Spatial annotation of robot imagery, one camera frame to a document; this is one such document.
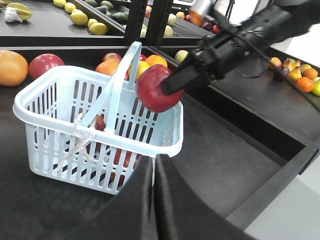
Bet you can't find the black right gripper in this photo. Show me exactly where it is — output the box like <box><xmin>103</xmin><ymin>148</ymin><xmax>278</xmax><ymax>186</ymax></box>
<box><xmin>161</xmin><ymin>33</ymin><xmax>250</xmax><ymax>95</ymax></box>

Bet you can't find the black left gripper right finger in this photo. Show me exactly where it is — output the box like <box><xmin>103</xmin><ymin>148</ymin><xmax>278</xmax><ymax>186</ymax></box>
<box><xmin>154</xmin><ymin>154</ymin><xmax>252</xmax><ymax>240</ymax></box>

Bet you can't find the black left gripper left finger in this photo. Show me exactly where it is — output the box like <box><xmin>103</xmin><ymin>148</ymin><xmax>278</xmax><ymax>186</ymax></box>
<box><xmin>72</xmin><ymin>156</ymin><xmax>153</xmax><ymax>240</ymax></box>

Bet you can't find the light blue plastic basket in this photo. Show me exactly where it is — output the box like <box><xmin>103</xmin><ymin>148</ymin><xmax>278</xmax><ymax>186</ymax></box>
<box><xmin>13</xmin><ymin>42</ymin><xmax>183</xmax><ymax>195</ymax></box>

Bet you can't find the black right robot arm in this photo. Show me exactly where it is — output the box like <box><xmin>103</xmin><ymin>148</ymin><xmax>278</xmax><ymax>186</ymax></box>
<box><xmin>160</xmin><ymin>0</ymin><xmax>320</xmax><ymax>95</ymax></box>

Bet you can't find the rightmost orange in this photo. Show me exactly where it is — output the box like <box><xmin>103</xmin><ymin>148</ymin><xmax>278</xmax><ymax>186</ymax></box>
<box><xmin>144</xmin><ymin>54</ymin><xmax>168</xmax><ymax>68</ymax></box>

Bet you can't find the yellow apple in right cluster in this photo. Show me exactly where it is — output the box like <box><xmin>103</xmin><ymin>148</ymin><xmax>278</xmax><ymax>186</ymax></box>
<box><xmin>127</xmin><ymin>60</ymin><xmax>150</xmax><ymax>82</ymax></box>

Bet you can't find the red bell pepper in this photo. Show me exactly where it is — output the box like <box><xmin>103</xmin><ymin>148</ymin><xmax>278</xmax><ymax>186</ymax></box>
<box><xmin>139</xmin><ymin>53</ymin><xmax>147</xmax><ymax>61</ymax></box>

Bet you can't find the orange in right cluster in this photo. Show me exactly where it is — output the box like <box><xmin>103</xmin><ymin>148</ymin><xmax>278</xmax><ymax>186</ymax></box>
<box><xmin>95</xmin><ymin>59</ymin><xmax>120</xmax><ymax>76</ymax></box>

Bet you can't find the black wooden fruit display table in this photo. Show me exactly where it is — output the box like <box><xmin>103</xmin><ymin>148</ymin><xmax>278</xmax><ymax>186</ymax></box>
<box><xmin>0</xmin><ymin>70</ymin><xmax>320</xmax><ymax>240</ymax></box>

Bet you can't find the front lemon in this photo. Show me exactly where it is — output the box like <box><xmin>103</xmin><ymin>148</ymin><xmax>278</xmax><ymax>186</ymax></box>
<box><xmin>88</xmin><ymin>22</ymin><xmax>109</xmax><ymax>36</ymax></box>

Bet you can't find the large lemon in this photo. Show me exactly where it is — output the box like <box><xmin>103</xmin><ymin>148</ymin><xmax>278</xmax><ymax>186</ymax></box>
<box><xmin>70</xmin><ymin>12</ymin><xmax>89</xmax><ymax>26</ymax></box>

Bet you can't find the big red apple by oranges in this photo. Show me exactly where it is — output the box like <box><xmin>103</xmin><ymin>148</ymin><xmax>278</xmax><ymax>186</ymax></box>
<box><xmin>28</xmin><ymin>53</ymin><xmax>65</xmax><ymax>80</ymax></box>

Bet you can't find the orange right of pair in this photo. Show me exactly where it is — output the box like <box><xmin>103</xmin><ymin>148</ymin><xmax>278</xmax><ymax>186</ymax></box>
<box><xmin>0</xmin><ymin>50</ymin><xmax>29</xmax><ymax>87</ymax></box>

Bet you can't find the starfruit right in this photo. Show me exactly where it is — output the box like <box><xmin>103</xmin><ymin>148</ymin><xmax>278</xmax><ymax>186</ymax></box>
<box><xmin>6</xmin><ymin>2</ymin><xmax>33</xmax><ymax>21</ymax></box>

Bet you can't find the white garlic bulb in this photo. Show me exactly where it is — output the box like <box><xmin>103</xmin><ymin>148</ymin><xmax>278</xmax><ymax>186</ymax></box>
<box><xmin>4</xmin><ymin>7</ymin><xmax>23</xmax><ymax>23</ymax></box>

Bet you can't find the black upright post right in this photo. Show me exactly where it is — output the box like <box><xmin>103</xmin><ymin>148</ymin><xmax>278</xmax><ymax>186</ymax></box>
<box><xmin>144</xmin><ymin>0</ymin><xmax>173</xmax><ymax>46</ymax></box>

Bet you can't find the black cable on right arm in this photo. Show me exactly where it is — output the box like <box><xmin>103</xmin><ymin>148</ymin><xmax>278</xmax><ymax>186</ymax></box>
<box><xmin>212</xmin><ymin>12</ymin><xmax>320</xmax><ymax>113</ymax></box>

